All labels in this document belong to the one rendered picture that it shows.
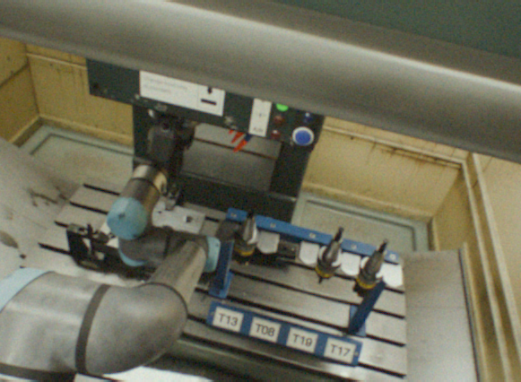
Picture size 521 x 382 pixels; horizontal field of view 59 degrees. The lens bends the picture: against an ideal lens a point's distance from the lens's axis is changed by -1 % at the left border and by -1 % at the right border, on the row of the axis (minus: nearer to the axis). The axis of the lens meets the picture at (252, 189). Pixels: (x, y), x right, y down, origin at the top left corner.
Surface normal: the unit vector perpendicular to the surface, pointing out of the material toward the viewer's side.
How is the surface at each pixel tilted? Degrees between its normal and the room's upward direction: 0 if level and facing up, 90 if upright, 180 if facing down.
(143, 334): 51
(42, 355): 41
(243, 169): 90
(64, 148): 0
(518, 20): 90
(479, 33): 90
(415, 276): 24
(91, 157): 0
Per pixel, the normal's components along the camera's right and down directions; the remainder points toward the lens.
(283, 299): 0.14, -0.73
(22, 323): -0.01, -0.29
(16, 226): 0.52, -0.57
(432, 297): -0.26, -0.77
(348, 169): -0.22, 0.64
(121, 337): 0.49, -0.10
